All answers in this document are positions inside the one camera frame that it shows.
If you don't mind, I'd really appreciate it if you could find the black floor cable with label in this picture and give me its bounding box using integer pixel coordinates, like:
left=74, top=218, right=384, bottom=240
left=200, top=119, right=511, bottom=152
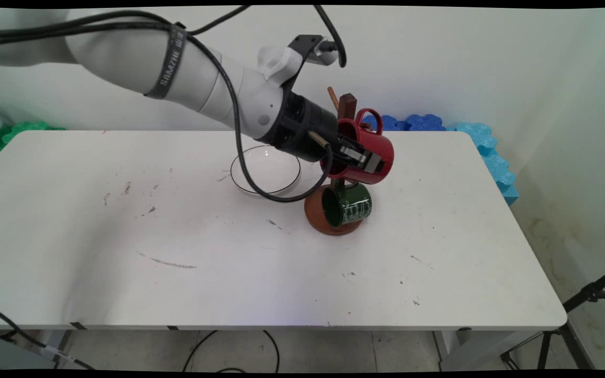
left=0, top=302, right=96, bottom=371

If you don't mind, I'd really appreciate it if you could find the white table leg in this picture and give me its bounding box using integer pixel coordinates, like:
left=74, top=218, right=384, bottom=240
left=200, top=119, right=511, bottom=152
left=433, top=330, right=545, bottom=371

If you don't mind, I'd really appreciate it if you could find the brown wooden mug stand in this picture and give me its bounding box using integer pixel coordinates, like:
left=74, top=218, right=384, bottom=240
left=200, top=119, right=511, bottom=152
left=304, top=87, right=374, bottom=237

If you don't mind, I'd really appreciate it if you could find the black camera bracket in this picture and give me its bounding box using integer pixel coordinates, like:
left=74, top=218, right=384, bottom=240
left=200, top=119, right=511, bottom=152
left=281, top=34, right=325, bottom=96

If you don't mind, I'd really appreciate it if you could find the black cable under table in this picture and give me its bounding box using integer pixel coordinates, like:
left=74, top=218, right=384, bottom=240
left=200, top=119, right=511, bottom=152
left=182, top=330, right=280, bottom=373

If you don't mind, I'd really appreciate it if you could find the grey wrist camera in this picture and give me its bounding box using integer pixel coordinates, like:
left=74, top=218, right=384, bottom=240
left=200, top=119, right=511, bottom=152
left=305, top=39, right=339, bottom=67

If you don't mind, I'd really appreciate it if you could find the white plate with black rim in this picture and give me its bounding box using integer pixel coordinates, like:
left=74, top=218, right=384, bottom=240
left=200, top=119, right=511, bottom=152
left=230, top=145, right=301, bottom=196

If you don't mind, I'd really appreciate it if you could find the grey velcro cable strap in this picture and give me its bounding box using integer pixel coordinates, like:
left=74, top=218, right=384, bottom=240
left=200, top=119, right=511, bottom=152
left=144, top=24, right=187, bottom=100

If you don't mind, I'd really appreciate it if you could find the black tripod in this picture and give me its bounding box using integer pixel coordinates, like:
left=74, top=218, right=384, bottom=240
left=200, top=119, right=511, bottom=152
left=501, top=262, right=605, bottom=371

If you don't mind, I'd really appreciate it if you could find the dark green printed mug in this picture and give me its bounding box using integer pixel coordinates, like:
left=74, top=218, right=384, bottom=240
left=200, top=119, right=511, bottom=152
left=322, top=184, right=373, bottom=228

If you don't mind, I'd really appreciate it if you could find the light blue foam mat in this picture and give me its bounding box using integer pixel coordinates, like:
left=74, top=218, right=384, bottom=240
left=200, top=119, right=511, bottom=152
left=445, top=123, right=519, bottom=206

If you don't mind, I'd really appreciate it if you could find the green foam mat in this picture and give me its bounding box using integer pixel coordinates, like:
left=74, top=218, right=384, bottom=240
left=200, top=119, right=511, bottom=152
left=0, top=121, right=67, bottom=156

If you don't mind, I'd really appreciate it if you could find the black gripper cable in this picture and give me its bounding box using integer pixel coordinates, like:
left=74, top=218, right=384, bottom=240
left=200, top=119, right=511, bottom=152
left=0, top=9, right=335, bottom=204

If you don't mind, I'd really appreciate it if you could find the red ceramic mug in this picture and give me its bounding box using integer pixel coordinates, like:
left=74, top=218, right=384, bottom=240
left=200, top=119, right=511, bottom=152
left=319, top=108, right=395, bottom=185

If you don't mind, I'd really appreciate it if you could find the black camera cable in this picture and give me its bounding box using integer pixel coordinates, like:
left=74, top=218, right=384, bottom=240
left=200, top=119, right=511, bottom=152
left=0, top=5, right=348, bottom=69

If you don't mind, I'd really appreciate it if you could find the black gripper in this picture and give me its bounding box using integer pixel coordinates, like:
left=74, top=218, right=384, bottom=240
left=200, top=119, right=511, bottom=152
left=258, top=92, right=386, bottom=174

